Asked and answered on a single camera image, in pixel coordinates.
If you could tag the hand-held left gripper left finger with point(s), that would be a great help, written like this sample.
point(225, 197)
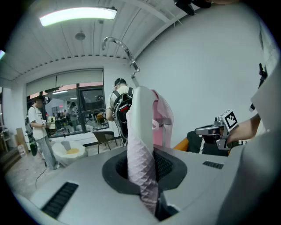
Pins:
point(87, 186)

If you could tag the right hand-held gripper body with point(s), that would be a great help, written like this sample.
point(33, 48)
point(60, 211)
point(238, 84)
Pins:
point(229, 120)

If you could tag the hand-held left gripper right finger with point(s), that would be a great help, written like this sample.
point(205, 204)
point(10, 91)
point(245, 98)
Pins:
point(197, 175)

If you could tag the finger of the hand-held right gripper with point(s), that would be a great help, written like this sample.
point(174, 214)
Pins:
point(206, 130)

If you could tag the pink cloth garment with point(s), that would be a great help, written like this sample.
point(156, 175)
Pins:
point(140, 153)

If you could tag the white clothes hanger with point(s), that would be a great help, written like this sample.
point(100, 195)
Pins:
point(142, 114)

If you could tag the person's right forearm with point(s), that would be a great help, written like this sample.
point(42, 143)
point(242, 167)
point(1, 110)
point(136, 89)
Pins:
point(243, 129)

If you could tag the dark chair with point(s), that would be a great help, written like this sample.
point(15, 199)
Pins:
point(103, 136)

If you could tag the person's white t-shirt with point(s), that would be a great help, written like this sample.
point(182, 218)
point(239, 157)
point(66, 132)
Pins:
point(263, 175)

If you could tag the cardboard box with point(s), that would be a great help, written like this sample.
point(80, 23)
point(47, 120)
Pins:
point(20, 136)

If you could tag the wooden shelf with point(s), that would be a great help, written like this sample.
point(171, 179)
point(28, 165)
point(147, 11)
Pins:
point(4, 140)

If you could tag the white roller blind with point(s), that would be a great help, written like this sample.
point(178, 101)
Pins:
point(65, 79)

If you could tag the round ceiling fixture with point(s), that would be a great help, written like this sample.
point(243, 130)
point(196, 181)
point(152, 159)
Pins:
point(80, 36)

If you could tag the ceiling tube light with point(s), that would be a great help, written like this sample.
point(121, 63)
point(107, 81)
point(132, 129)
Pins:
point(76, 15)

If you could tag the black head-worn camera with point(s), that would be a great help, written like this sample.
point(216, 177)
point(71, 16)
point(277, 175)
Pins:
point(186, 6)

